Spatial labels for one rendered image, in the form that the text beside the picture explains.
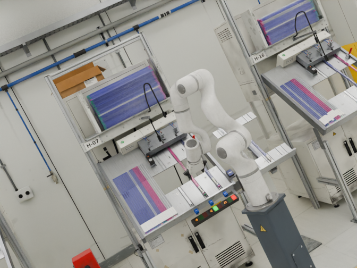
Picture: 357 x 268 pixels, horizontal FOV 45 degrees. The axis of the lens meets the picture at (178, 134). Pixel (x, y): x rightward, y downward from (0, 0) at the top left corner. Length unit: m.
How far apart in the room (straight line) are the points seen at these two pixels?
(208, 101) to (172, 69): 2.54
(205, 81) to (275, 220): 0.82
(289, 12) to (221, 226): 1.75
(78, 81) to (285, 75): 1.60
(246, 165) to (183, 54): 2.72
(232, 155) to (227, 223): 1.08
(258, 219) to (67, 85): 1.80
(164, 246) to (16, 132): 2.13
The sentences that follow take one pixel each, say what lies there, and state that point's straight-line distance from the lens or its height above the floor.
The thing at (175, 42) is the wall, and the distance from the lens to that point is 4.83.
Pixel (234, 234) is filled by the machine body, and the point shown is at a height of 0.29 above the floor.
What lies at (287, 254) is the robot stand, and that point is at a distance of 2.43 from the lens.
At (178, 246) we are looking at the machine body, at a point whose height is 0.44.
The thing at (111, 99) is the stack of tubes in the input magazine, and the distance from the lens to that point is 3.07.
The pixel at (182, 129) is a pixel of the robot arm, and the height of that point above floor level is 1.23.
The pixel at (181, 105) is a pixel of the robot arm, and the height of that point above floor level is 1.36.
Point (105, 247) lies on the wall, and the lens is 4.74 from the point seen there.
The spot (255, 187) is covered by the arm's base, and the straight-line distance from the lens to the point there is 2.32.
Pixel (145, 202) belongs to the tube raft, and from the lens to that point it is 2.84.
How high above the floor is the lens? 1.56
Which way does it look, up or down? 8 degrees down
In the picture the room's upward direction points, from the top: 26 degrees counter-clockwise
